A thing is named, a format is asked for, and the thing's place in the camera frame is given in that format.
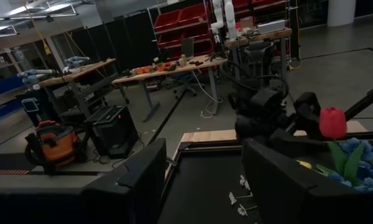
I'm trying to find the black office chair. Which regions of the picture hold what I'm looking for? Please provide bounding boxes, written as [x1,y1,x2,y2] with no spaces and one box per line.
[242,41,275,80]

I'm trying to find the orange plastic parts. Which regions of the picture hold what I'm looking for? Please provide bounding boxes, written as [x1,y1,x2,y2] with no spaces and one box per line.
[156,62,177,72]
[134,65,154,75]

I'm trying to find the blue artificial flower bunch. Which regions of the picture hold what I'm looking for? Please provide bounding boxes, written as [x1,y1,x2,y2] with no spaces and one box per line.
[328,136,373,191]

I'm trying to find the white rectangular box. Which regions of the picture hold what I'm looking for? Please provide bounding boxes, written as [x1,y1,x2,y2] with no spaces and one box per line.
[256,19,287,34]

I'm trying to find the wooden side table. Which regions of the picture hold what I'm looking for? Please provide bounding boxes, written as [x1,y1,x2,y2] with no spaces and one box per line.
[37,57,130,121]

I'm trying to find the orange black striped strip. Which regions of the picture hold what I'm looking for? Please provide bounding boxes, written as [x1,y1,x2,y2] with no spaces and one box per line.
[0,169,31,175]

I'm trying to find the brown cardboard box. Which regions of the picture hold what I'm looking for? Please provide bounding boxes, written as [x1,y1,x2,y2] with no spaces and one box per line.
[238,16,256,30]

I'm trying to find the white round pillar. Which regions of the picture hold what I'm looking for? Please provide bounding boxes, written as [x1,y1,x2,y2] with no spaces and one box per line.
[326,0,357,27]

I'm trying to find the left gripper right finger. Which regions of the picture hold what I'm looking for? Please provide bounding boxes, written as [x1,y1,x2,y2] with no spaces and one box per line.
[241,139,330,224]

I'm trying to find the dark laptop screen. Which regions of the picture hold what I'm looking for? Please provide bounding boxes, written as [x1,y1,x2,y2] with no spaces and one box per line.
[180,37,195,59]

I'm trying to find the white artificial flower bunch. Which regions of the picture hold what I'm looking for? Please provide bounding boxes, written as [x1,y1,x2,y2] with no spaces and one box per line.
[228,174,259,218]

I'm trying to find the yellow artificial tulip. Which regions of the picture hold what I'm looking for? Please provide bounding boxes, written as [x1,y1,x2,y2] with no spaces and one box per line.
[296,159,334,175]

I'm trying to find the grey office chair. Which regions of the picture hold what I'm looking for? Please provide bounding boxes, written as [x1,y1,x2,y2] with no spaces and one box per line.
[170,72,199,101]

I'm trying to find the red artificial tulip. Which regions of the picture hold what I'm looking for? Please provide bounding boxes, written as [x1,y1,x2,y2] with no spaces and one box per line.
[318,106,365,185]

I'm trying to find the black box with screen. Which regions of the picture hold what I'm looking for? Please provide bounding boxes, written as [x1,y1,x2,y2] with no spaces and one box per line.
[16,89,52,127]

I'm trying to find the black diagonal frame brace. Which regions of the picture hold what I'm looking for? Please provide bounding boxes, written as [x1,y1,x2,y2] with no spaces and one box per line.
[344,74,373,123]

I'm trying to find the small black floor box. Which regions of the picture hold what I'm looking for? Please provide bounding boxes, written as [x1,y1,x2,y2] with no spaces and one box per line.
[59,105,93,127]

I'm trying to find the wooden table board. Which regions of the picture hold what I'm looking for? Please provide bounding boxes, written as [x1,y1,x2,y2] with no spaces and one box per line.
[173,120,368,162]

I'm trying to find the long wooden workbench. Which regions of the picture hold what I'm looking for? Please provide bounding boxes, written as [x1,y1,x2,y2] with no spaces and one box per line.
[111,55,228,123]

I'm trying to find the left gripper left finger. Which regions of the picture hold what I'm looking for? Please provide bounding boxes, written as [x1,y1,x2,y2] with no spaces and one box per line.
[80,138,167,224]

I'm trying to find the orange shop vacuum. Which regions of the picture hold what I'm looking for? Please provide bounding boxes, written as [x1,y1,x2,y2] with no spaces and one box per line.
[24,119,88,175]

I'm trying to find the black computer tower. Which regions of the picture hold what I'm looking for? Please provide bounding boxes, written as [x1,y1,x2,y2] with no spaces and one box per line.
[86,104,141,160]

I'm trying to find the yellow hanging power cable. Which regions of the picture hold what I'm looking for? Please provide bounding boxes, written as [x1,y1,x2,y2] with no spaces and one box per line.
[27,0,53,56]

